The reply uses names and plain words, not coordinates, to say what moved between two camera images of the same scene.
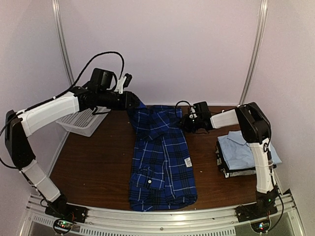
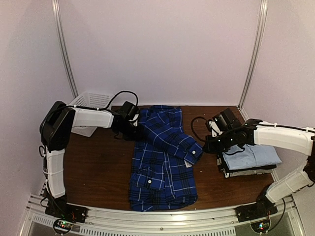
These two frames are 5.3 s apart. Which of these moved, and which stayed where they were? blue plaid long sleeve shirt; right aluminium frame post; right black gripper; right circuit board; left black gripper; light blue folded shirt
Moved: left black gripper; right black gripper
Stayed: light blue folded shirt; blue plaid long sleeve shirt; right circuit board; right aluminium frame post
